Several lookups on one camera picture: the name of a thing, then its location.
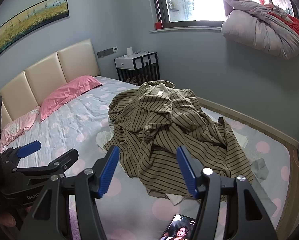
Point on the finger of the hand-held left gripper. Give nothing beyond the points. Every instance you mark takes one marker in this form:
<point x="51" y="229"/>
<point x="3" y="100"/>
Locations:
<point x="64" y="156"/>
<point x="28" y="148"/>

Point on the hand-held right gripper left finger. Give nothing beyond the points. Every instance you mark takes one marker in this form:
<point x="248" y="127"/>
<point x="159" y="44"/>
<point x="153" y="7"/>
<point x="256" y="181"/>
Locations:
<point x="109" y="172"/>

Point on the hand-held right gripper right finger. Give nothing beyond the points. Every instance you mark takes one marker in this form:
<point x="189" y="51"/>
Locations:
<point x="187" y="172"/>

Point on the olive striped shirt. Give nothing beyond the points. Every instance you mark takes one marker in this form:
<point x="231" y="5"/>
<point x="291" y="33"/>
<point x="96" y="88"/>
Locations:
<point x="169" y="130"/>

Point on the person's left hand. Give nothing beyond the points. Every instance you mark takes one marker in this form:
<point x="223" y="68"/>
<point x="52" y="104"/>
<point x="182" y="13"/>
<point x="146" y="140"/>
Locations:
<point x="5" y="219"/>

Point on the light pink printed pillow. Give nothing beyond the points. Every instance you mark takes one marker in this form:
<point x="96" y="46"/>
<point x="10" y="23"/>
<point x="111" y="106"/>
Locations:
<point x="18" y="125"/>

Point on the smartphone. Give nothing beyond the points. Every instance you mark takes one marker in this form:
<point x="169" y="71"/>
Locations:
<point x="179" y="227"/>

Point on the grey sock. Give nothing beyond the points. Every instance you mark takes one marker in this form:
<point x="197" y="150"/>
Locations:
<point x="260" y="168"/>

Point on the beige padded headboard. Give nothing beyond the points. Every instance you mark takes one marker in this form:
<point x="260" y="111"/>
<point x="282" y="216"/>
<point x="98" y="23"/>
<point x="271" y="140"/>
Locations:
<point x="52" y="72"/>

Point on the white black nightstand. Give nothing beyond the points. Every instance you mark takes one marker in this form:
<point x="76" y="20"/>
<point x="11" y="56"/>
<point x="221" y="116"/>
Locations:
<point x="137" y="66"/>

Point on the white humidifier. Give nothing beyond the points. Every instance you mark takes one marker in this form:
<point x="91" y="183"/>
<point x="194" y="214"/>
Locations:
<point x="129" y="51"/>

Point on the red cup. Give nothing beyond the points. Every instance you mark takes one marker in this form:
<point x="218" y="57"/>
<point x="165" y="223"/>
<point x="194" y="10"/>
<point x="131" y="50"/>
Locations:
<point x="158" y="25"/>

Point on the bundled grey dotted duvet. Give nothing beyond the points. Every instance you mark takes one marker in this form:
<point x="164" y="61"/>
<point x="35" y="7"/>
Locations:
<point x="262" y="27"/>

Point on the window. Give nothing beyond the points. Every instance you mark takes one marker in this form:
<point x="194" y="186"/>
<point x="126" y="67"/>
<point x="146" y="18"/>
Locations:
<point x="189" y="0"/>

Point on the red cloth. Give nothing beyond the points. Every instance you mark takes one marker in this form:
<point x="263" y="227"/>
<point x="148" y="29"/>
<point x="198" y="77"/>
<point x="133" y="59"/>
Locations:
<point x="295" y="26"/>

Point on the wooden bed frame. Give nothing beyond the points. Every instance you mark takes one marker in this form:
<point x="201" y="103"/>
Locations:
<point x="252" y="120"/>

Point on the grey wall switch panel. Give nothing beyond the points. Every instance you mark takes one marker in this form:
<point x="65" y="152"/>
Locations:
<point x="104" y="52"/>

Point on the white wall thermostat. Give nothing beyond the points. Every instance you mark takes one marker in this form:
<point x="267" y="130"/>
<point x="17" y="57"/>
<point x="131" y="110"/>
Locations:
<point x="115" y="49"/>

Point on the landscape wall painting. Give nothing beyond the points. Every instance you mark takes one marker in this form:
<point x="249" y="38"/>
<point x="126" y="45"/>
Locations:
<point x="27" y="20"/>

